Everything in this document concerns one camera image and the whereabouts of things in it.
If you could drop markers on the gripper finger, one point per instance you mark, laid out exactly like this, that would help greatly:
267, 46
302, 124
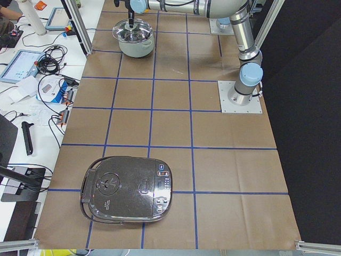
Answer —
131, 16

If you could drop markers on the glass pot lid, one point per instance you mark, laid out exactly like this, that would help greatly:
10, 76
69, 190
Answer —
140, 32

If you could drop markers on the pale green electric pot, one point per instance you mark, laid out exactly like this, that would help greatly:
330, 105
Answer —
138, 50

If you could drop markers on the far teach pendant tablet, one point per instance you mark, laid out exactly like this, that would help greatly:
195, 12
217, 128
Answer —
57, 20

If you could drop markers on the teach pendant tablet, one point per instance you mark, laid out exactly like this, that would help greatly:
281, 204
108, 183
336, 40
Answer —
57, 20
21, 66

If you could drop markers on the blue white box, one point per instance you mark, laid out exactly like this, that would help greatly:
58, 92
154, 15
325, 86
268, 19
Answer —
51, 89

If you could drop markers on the near teach pendant tablet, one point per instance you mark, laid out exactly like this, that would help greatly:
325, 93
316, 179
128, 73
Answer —
21, 66

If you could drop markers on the orange connector block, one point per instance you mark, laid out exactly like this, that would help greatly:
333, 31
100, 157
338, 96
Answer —
63, 117

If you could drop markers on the black bar tool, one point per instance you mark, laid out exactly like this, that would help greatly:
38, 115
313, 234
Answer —
27, 137

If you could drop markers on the dark rice cooker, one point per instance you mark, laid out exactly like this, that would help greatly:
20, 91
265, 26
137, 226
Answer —
121, 189

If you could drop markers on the black monitor stand base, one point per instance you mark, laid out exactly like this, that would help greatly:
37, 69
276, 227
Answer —
24, 183

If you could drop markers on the aluminium frame post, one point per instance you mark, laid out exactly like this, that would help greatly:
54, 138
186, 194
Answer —
79, 28

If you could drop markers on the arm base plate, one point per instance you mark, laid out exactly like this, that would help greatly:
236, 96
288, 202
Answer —
232, 102
214, 29

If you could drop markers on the white cylinder post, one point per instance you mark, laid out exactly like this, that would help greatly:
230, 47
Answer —
29, 12

